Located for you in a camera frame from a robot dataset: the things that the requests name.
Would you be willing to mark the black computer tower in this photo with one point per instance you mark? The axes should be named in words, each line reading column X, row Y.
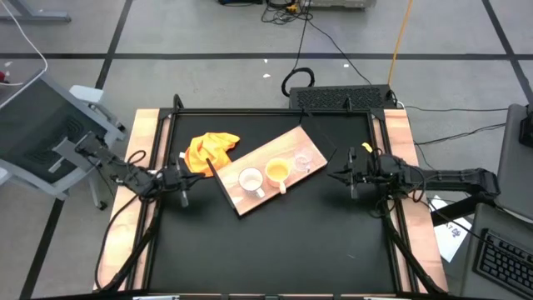
column 341, row 97

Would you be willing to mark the black desk device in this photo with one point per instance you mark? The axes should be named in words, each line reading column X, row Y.
column 526, row 129

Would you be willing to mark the grey metal desk foot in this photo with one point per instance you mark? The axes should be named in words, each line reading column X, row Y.
column 33, row 17

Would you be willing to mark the wooden shelf black metal frame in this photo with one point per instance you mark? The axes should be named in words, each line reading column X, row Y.
column 250, row 160

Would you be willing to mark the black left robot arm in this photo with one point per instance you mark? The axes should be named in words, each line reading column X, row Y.
column 125, row 173

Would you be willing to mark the grey desk surface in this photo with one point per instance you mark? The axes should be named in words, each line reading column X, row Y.
column 470, row 266
column 514, row 158

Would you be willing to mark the yellow tape tag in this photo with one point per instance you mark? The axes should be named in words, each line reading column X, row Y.
column 367, row 146

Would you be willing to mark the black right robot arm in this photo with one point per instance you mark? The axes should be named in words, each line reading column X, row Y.
column 449, row 179

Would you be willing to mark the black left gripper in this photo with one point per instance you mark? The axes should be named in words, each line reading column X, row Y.
column 172, row 179

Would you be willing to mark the wooden table side board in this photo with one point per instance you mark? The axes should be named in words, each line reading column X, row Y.
column 399, row 125
column 141, row 125

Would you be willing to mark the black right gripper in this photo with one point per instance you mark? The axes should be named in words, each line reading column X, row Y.
column 366, row 171

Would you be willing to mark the orange cloth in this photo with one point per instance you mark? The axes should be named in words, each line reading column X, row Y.
column 210, row 152

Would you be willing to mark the peach plastic mug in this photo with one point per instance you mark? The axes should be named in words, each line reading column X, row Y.
column 278, row 171

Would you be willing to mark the black keyboard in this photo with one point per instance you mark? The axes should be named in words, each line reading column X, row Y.
column 506, row 262

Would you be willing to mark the black aluminium table frame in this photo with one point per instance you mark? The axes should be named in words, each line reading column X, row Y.
column 270, row 111

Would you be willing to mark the small red object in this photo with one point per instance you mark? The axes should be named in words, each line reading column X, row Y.
column 3, row 76

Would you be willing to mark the black desk leg bar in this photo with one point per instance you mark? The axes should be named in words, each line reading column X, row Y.
column 454, row 212

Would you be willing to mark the white paper sheet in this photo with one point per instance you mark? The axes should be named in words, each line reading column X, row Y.
column 451, row 239

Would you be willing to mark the grey office chair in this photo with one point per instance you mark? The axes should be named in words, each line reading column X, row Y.
column 29, row 125

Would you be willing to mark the clear glass cup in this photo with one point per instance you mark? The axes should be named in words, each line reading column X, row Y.
column 303, row 161

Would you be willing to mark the white grey patterned mug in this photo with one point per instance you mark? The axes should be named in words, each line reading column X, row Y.
column 250, row 180

